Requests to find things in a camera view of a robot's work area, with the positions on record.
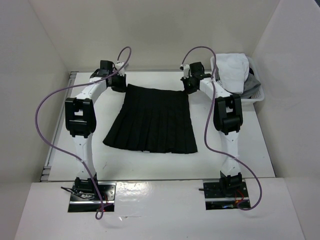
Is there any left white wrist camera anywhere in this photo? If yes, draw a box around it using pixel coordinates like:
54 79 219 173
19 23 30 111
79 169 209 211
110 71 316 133
115 61 129 77

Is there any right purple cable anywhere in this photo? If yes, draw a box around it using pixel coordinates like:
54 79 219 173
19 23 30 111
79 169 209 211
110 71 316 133
181 46 263 212

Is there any white skirt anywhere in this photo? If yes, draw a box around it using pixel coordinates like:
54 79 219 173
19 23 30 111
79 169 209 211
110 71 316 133
216 53 250 94

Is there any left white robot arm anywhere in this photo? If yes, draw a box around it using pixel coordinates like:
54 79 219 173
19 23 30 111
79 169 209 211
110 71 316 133
64 60 127 200

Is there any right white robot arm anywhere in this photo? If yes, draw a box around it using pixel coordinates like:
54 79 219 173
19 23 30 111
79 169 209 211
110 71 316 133
180 62 243 198

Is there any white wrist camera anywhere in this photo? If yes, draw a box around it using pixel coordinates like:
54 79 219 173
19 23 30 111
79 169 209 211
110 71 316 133
115 61 129 77
179 64 190 79

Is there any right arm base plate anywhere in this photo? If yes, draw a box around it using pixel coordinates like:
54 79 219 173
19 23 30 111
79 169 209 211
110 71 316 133
198 179 251 210

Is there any grey skirt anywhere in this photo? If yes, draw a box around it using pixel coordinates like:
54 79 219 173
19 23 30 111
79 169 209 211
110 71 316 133
235 67 261 99

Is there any purple cable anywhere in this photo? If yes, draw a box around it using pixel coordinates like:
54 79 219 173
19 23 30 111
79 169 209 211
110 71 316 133
181 46 263 212
34 46 132 220

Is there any black skirt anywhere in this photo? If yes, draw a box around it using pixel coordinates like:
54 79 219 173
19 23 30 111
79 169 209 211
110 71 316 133
103 84 198 154

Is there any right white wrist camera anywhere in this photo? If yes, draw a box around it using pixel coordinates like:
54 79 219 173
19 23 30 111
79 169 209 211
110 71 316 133
179 64 190 79

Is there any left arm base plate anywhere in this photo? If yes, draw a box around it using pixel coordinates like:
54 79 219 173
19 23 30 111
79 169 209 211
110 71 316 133
60 181 117 213

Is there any white plastic basket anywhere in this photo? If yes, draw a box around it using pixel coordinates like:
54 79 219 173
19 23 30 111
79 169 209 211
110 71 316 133
210 56 265 105

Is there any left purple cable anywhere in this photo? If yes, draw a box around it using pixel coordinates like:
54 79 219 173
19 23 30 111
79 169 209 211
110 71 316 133
34 46 132 220

